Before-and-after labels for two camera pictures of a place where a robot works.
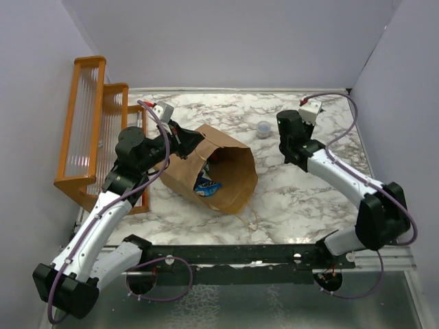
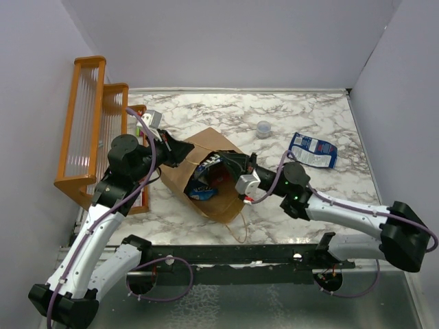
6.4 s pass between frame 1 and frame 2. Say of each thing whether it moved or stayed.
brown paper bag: moved
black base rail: stayed
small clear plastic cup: stayed
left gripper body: moved
